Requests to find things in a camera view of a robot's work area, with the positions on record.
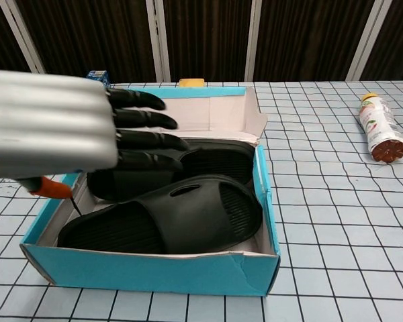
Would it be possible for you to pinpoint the yellow sponge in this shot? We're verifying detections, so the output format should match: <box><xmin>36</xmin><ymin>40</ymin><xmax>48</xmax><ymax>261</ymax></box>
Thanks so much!
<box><xmin>179</xmin><ymin>78</ymin><xmax>205</xmax><ymax>88</ymax></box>

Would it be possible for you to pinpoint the blue carton box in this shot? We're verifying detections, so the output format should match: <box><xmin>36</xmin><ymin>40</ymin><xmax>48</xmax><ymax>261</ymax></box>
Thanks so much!
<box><xmin>86</xmin><ymin>69</ymin><xmax>111</xmax><ymax>89</ymax></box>

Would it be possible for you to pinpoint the white black grid tablecloth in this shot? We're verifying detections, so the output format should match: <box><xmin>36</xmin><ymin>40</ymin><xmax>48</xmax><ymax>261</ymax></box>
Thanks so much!
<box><xmin>0</xmin><ymin>79</ymin><xmax>403</xmax><ymax>322</ymax></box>

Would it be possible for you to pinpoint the blue cardboard shoe box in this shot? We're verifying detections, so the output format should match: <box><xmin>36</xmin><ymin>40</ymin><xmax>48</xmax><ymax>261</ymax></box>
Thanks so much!
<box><xmin>19</xmin><ymin>84</ymin><xmax>281</xmax><ymax>297</ymax></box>

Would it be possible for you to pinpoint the white drink bottle yellow cap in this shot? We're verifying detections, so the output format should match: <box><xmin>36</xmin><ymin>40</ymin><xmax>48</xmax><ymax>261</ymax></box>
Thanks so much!
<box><xmin>357</xmin><ymin>93</ymin><xmax>403</xmax><ymax>165</ymax></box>

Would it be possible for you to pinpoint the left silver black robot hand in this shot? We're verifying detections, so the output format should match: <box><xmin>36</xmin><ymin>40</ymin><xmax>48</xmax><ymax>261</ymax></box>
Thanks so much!
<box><xmin>0</xmin><ymin>68</ymin><xmax>191</xmax><ymax>199</ymax></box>

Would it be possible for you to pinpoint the black rubber slipper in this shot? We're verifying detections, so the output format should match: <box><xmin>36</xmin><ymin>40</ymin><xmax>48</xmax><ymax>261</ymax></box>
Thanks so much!
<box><xmin>56</xmin><ymin>173</ymin><xmax>265</xmax><ymax>255</ymax></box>
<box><xmin>86</xmin><ymin>138</ymin><xmax>255</xmax><ymax>202</ymax></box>

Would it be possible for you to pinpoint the white partition post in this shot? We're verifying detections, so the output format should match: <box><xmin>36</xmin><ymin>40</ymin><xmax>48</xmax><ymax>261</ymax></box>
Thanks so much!
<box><xmin>244</xmin><ymin>0</ymin><xmax>265</xmax><ymax>82</ymax></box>
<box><xmin>0</xmin><ymin>0</ymin><xmax>47</xmax><ymax>74</ymax></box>
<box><xmin>347</xmin><ymin>0</ymin><xmax>394</xmax><ymax>81</ymax></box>
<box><xmin>144</xmin><ymin>0</ymin><xmax>171</xmax><ymax>83</ymax></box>

